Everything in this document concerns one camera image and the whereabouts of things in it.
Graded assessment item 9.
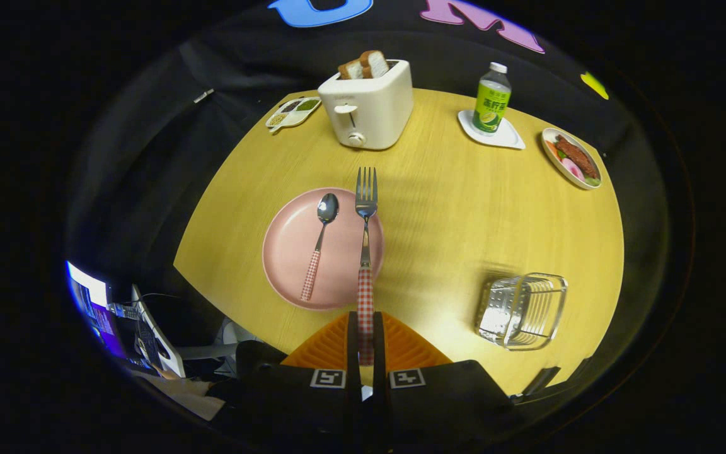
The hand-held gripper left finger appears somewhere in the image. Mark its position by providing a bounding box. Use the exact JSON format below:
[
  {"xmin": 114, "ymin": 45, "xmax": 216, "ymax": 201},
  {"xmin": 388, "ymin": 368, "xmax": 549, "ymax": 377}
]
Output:
[{"xmin": 240, "ymin": 311, "xmax": 364, "ymax": 439}]

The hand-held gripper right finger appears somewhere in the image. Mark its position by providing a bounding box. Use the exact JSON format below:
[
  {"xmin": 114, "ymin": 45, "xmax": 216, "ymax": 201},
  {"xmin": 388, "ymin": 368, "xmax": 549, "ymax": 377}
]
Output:
[{"xmin": 372, "ymin": 311, "xmax": 515, "ymax": 439}]

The fork with checkered handle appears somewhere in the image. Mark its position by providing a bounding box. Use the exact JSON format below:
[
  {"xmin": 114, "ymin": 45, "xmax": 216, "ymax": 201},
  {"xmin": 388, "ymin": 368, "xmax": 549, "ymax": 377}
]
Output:
[{"xmin": 355, "ymin": 166, "xmax": 379, "ymax": 366}]

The spoon with checkered handle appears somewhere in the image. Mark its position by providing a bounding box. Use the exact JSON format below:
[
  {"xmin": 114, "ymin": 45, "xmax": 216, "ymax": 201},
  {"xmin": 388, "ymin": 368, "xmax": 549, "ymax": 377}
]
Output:
[{"xmin": 300, "ymin": 192, "xmax": 340, "ymax": 302}]

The pink plate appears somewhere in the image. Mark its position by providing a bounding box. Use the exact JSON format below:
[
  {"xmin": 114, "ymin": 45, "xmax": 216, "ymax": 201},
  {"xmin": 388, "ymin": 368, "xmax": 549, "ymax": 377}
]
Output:
[{"xmin": 262, "ymin": 187, "xmax": 385, "ymax": 311}]

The white laptop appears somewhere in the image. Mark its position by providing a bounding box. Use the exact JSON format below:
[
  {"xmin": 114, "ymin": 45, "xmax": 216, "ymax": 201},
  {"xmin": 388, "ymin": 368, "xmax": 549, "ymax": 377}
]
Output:
[{"xmin": 130, "ymin": 284, "xmax": 186, "ymax": 378}]

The white divided condiment dish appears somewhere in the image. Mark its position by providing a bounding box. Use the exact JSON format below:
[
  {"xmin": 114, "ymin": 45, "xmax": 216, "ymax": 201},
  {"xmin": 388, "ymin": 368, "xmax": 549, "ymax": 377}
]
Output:
[{"xmin": 265, "ymin": 96, "xmax": 322, "ymax": 135}]

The white toaster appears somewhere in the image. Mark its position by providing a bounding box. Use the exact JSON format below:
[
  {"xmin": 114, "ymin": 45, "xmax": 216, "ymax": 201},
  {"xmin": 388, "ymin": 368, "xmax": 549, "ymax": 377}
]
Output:
[{"xmin": 318, "ymin": 59, "xmax": 414, "ymax": 151}]

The white square coaster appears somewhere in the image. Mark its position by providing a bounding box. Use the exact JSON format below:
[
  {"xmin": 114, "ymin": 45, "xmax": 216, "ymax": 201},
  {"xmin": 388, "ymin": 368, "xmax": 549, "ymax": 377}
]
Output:
[{"xmin": 458, "ymin": 110, "xmax": 526, "ymax": 150}]

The white plate of food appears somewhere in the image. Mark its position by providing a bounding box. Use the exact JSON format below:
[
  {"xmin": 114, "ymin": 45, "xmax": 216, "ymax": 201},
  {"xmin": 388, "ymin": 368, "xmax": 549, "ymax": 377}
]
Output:
[{"xmin": 541, "ymin": 127, "xmax": 602, "ymax": 190}]

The green label drink bottle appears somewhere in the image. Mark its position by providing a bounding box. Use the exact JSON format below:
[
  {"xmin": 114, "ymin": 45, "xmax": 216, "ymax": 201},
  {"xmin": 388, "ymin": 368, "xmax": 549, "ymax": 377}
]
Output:
[{"xmin": 471, "ymin": 62, "xmax": 512, "ymax": 137}]

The brown meat piece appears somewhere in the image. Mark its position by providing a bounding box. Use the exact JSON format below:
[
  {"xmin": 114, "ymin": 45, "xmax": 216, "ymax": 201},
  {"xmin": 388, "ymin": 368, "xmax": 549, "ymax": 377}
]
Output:
[{"xmin": 555, "ymin": 134, "xmax": 598, "ymax": 179}]

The metal wire basket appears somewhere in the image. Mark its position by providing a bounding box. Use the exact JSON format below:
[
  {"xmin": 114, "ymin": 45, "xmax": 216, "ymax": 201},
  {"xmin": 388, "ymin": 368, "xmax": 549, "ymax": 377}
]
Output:
[{"xmin": 475, "ymin": 272, "xmax": 568, "ymax": 351}]

